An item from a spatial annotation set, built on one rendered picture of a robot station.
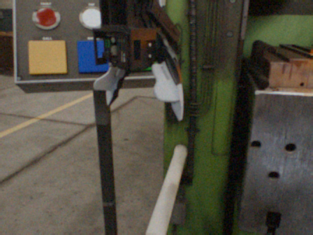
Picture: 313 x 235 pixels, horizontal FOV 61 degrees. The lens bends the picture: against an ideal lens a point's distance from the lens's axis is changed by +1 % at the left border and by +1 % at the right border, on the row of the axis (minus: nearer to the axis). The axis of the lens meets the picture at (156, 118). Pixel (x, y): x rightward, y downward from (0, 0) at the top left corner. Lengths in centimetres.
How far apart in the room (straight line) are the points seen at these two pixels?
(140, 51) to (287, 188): 62
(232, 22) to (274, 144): 39
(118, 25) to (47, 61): 29
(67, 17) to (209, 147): 64
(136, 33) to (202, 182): 80
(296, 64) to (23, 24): 67
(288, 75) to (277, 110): 10
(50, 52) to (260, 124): 55
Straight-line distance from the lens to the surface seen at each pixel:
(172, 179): 80
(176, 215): 111
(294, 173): 83
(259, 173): 82
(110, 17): 38
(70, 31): 66
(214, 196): 111
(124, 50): 37
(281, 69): 79
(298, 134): 78
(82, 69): 61
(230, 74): 92
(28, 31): 67
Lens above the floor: 108
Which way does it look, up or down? 20 degrees down
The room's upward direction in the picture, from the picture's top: straight up
